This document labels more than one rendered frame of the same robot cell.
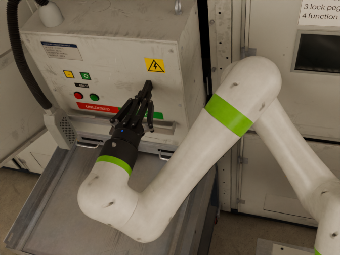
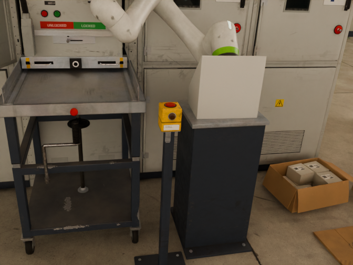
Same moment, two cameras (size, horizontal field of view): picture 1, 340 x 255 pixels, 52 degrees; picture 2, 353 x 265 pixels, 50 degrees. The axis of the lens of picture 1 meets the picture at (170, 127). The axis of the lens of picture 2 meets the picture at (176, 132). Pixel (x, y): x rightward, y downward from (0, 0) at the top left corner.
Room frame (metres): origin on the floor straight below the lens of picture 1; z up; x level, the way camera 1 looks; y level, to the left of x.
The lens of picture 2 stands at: (-1.03, 0.93, 1.45)
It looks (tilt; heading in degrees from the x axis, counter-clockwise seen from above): 26 degrees down; 322
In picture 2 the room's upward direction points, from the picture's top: 3 degrees clockwise
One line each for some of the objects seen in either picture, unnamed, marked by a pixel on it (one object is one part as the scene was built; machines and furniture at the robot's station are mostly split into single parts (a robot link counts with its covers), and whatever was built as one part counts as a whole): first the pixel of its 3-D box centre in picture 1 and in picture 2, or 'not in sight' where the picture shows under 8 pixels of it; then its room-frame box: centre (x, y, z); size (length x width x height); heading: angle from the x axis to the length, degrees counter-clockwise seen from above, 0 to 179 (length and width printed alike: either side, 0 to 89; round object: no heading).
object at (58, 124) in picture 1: (60, 126); (28, 37); (0.86, 0.38, 1.04); 0.08 x 0.05 x 0.17; 155
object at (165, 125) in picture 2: not in sight; (169, 116); (0.08, 0.09, 0.85); 0.08 x 0.08 x 0.10; 65
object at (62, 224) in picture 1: (124, 181); (76, 83); (0.72, 0.21, 0.82); 0.68 x 0.62 x 0.06; 155
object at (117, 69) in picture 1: (113, 98); (72, 12); (0.83, 0.16, 1.15); 0.48 x 0.01 x 0.48; 65
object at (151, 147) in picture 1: (132, 140); (75, 61); (0.85, 0.15, 0.90); 0.54 x 0.05 x 0.06; 65
